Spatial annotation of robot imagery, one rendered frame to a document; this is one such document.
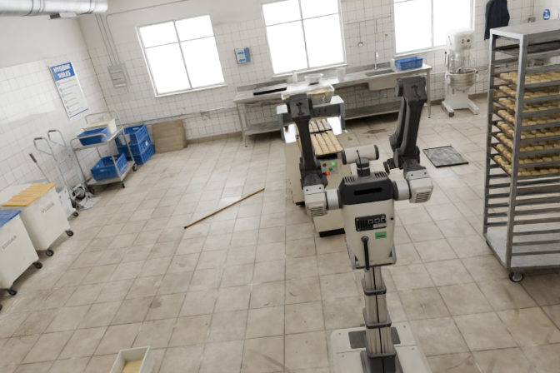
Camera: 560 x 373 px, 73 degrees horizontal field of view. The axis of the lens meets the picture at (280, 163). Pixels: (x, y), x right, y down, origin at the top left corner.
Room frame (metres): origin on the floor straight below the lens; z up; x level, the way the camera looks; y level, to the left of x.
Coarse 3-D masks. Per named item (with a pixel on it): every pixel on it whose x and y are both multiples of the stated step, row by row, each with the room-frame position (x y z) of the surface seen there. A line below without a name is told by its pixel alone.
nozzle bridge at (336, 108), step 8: (336, 96) 4.20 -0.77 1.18; (320, 104) 3.96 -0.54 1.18; (328, 104) 3.89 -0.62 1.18; (336, 104) 3.88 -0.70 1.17; (280, 112) 3.92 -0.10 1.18; (312, 112) 3.97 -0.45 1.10; (328, 112) 3.97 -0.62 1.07; (336, 112) 3.96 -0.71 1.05; (344, 112) 3.88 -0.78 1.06; (280, 120) 3.90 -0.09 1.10; (288, 120) 3.98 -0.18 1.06; (312, 120) 3.92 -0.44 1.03; (280, 128) 4.01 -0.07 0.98; (344, 128) 3.98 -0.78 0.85
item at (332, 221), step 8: (320, 160) 3.23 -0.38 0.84; (328, 160) 3.20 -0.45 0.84; (328, 176) 3.20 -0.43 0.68; (336, 176) 3.20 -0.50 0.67; (328, 184) 3.20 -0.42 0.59; (336, 184) 3.20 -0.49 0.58; (320, 216) 3.20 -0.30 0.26; (328, 216) 3.20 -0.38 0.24; (336, 216) 3.20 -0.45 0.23; (320, 224) 3.20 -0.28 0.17; (328, 224) 3.20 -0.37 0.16; (336, 224) 3.20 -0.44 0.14; (320, 232) 3.23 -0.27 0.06; (328, 232) 3.23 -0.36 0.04; (336, 232) 3.23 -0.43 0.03; (344, 232) 3.23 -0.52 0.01
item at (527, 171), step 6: (498, 156) 2.57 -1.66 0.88; (498, 162) 2.50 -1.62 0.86; (504, 162) 2.45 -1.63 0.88; (504, 168) 2.40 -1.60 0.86; (510, 168) 2.35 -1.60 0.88; (522, 168) 2.31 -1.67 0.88; (528, 168) 2.30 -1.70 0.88; (534, 168) 2.28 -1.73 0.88; (540, 168) 2.27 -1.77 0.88; (546, 168) 2.27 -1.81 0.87; (552, 168) 2.24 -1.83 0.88; (558, 168) 2.23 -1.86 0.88; (510, 174) 2.30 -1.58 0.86; (522, 174) 2.25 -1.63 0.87; (528, 174) 2.23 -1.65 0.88; (534, 174) 2.22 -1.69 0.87
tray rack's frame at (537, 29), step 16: (496, 32) 2.56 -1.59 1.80; (512, 32) 2.32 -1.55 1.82; (528, 32) 2.22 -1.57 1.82; (544, 32) 2.17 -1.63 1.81; (496, 240) 2.52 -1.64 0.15; (512, 240) 2.48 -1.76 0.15; (528, 240) 2.44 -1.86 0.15; (544, 240) 2.41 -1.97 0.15; (512, 256) 2.29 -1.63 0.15; (528, 256) 2.26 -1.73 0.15; (544, 256) 2.23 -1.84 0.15
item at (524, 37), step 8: (520, 40) 2.22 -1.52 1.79; (520, 48) 2.21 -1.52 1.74; (520, 56) 2.20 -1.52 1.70; (520, 64) 2.20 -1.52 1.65; (520, 72) 2.19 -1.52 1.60; (520, 80) 2.19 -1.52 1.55; (520, 88) 2.19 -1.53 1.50; (520, 96) 2.19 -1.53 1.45; (520, 104) 2.19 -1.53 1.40; (520, 112) 2.19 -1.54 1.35; (520, 120) 2.19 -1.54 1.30; (520, 128) 2.19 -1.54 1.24; (520, 136) 2.19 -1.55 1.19; (512, 152) 2.21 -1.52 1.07; (512, 160) 2.21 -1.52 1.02; (512, 168) 2.20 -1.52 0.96; (512, 176) 2.19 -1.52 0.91; (512, 184) 2.19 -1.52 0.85; (512, 192) 2.19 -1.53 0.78; (512, 200) 2.19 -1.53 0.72; (512, 208) 2.19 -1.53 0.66; (512, 216) 2.19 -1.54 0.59; (512, 224) 2.19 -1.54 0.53; (512, 232) 2.19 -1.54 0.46
